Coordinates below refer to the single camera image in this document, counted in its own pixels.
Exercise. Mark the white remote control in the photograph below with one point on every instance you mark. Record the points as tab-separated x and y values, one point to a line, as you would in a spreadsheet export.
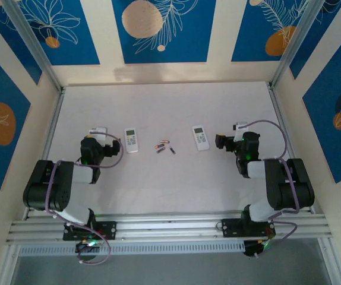
200	138
131	140

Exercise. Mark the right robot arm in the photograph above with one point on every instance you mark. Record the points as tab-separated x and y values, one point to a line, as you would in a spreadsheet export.
295	190

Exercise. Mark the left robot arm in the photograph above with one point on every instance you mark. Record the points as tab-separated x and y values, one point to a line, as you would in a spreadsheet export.
39	190

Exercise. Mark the black controller board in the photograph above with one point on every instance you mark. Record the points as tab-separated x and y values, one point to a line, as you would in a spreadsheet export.
252	249
84	248

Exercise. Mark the aluminium table side rail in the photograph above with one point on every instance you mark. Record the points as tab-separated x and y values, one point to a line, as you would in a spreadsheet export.
51	127
280	118

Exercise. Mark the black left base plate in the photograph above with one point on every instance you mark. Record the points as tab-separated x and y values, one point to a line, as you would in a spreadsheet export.
111	230

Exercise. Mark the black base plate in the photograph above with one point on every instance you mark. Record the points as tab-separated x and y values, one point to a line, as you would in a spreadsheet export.
231	227
111	230

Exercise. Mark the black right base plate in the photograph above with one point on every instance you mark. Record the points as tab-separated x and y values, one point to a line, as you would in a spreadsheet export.
231	227

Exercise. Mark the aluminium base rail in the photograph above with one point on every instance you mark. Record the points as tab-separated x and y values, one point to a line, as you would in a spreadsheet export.
170	227

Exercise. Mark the aluminium frame post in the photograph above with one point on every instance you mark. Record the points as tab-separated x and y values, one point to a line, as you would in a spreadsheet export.
292	44
37	50

